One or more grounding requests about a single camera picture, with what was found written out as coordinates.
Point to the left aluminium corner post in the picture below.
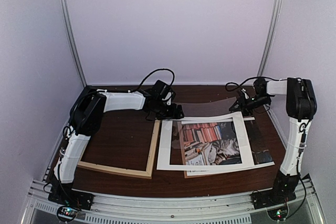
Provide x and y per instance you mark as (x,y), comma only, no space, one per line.
(72,43)

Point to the right aluminium corner post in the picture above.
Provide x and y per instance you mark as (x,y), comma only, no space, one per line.
(275,14)

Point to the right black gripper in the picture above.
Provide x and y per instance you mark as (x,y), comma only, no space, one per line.
(243,105)

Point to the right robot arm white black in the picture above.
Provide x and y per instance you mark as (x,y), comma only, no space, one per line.
(301,106)

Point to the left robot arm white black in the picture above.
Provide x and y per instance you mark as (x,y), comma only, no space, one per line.
(87,113)

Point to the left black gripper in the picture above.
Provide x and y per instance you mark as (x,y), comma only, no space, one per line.
(172,115)

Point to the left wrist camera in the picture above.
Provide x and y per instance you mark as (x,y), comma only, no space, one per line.
(169,98)

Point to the aluminium front rail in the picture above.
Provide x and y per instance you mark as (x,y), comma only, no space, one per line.
(235,208)

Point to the aluminium corner post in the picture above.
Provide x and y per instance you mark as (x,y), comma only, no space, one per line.
(72,43)
(275,14)

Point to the cat photo print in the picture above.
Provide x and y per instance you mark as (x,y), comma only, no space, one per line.
(216,144)

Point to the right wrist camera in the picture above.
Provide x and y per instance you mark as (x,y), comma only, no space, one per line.
(243,94)

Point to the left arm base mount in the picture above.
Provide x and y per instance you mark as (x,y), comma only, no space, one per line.
(75,199)

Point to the light wooden picture frame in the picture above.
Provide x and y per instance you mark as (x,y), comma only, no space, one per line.
(144,174)

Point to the clear acrylic sheet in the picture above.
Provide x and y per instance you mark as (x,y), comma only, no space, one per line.
(215,108)

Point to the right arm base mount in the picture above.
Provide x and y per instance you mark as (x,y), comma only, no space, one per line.
(265,199)

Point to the brown backing board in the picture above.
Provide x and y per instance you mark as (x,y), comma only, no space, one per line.
(187,174)

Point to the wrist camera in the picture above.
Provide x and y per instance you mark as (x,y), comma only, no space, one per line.
(243,94)
(169,98)

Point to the white mat board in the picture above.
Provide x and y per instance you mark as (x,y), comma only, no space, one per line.
(171,126)

